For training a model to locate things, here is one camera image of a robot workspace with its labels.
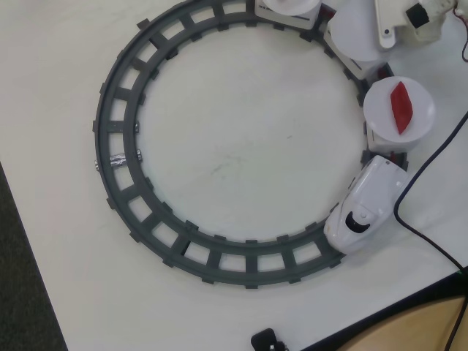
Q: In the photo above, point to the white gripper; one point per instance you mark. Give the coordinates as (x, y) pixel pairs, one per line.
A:
(392, 27)

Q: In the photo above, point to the white plate with red sushi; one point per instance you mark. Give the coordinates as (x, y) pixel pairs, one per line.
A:
(384, 120)

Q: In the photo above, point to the white Shinkansen toy locomotive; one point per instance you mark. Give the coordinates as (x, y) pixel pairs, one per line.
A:
(373, 190)

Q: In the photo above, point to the gray circular toy train track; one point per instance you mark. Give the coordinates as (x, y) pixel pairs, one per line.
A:
(251, 263)

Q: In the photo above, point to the long aluminium foil tape strip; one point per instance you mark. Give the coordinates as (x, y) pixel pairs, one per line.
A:
(117, 161)

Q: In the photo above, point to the light wooden round tabletop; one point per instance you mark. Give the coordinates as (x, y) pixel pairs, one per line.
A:
(402, 336)

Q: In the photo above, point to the black power adapter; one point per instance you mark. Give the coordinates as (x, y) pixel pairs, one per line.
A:
(265, 338)

